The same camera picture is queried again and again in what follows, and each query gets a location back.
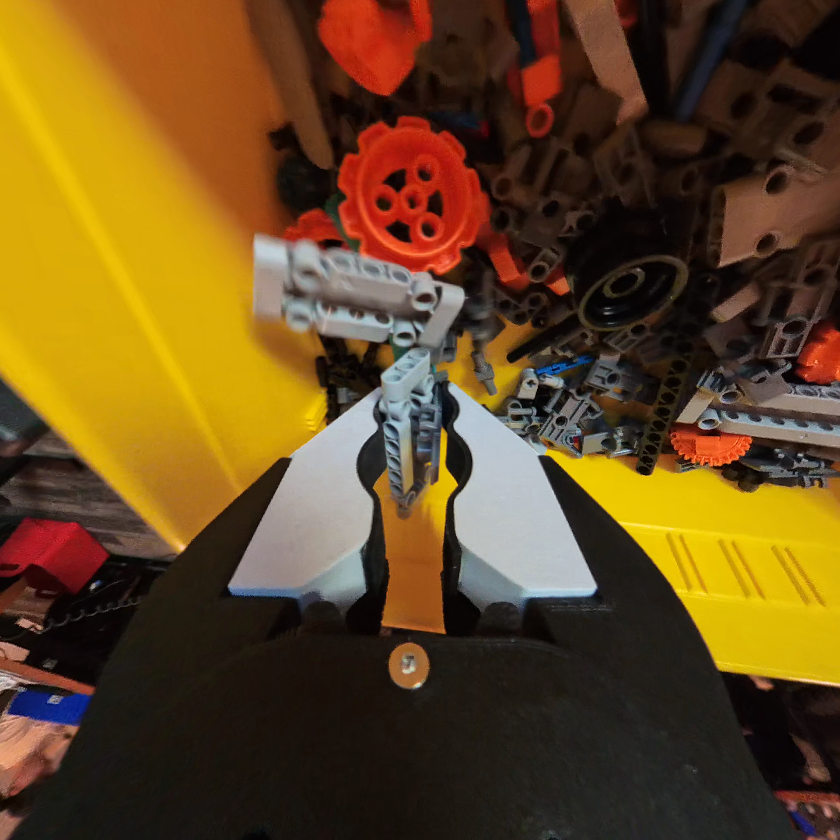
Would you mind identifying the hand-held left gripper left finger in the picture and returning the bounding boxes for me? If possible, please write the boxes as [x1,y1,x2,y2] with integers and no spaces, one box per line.
[229,392,396,634]

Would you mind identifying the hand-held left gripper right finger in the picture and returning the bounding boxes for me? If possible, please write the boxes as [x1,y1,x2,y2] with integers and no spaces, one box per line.
[439,389,598,634]

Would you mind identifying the light grey angled beams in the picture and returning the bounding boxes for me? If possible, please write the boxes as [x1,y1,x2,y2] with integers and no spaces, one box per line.
[252,233,468,515]

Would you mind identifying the light grey frame piece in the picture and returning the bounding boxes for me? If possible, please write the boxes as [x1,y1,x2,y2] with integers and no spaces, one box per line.
[693,386,840,455]

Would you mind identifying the yellow plastic bin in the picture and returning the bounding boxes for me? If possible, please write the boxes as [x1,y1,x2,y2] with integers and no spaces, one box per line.
[0,0,840,686]

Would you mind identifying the pile of building pieces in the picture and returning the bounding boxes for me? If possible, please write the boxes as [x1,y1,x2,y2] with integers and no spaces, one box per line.
[269,0,840,497]

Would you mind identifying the small orange gear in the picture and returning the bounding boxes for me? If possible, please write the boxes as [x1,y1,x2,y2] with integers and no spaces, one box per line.
[668,426,754,471]

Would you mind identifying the small black tyre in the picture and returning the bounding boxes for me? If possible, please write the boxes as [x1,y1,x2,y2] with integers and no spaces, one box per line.
[577,252,691,333]

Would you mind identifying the orange gear wheel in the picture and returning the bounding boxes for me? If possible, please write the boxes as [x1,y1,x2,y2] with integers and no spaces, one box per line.
[793,321,840,385]
[336,117,490,275]

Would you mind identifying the black coiled cable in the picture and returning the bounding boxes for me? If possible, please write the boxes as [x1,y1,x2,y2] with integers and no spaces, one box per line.
[50,562,174,634]

